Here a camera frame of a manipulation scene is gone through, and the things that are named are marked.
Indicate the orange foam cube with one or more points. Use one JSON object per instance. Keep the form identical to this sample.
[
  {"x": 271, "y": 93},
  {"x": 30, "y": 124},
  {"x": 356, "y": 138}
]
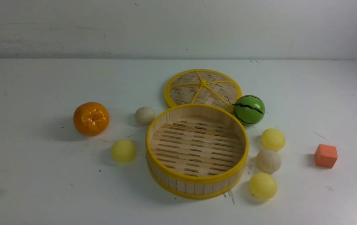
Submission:
[{"x": 325, "y": 156}]

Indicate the bamboo steamer tray yellow rim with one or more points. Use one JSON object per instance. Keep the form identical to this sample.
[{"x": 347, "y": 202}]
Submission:
[{"x": 196, "y": 151}]

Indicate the woven bamboo steamer lid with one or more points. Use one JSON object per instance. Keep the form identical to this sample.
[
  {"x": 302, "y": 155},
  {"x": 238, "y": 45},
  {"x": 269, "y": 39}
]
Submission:
[{"x": 202, "y": 86}]

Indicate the orange tangerine toy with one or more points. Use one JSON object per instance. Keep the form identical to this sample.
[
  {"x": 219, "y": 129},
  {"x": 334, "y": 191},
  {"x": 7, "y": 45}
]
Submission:
[{"x": 91, "y": 118}]

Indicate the white bun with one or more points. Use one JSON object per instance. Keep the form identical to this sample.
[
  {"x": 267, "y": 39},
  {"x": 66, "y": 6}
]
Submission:
[
  {"x": 268, "y": 161},
  {"x": 145, "y": 116}
]

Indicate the green watermelon toy ball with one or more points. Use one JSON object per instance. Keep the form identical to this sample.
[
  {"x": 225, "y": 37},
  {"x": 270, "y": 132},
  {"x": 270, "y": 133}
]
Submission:
[{"x": 249, "y": 109}]

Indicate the yellow bun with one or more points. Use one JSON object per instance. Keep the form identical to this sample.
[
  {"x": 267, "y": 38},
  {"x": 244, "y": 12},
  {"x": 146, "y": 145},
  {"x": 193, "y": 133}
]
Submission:
[
  {"x": 263, "y": 186},
  {"x": 273, "y": 139},
  {"x": 123, "y": 151}
]

